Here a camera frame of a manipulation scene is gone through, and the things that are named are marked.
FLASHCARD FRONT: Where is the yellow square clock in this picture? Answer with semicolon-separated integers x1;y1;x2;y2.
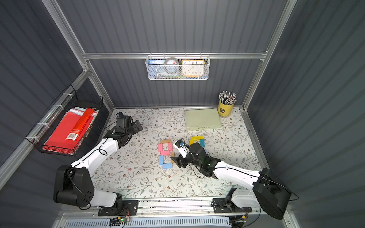
181;59;205;78

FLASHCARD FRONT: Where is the red folder stack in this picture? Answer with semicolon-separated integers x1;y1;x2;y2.
42;107;98;155

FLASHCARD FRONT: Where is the green circuit board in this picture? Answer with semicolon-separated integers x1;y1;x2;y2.
109;217;130;228

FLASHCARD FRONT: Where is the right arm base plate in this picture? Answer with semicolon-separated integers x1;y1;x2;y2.
211;198;252;214

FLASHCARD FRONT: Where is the yellow pen cup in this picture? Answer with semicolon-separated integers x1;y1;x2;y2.
218;91;237;117

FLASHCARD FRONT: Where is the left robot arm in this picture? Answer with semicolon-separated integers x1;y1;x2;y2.
53;112;143;210

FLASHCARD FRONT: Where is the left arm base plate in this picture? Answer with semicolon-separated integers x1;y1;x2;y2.
98;200;139;217

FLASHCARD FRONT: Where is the white wire wall basket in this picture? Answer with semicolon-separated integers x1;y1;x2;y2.
145;55;211;80

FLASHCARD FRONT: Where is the pale green workspace book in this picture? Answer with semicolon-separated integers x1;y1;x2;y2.
185;108;222;131

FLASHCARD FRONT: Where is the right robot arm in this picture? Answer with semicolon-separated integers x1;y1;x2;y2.
172;139;293;220

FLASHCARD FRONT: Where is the black wire side basket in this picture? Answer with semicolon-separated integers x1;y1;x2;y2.
26;91;105;157

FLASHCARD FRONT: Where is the blue block front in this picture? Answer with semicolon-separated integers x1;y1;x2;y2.
162;163;173;169

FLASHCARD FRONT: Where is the red long box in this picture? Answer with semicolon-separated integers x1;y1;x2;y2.
66;108;95;141

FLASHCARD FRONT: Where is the grey tape roll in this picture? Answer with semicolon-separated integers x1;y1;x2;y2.
163;57;179;75

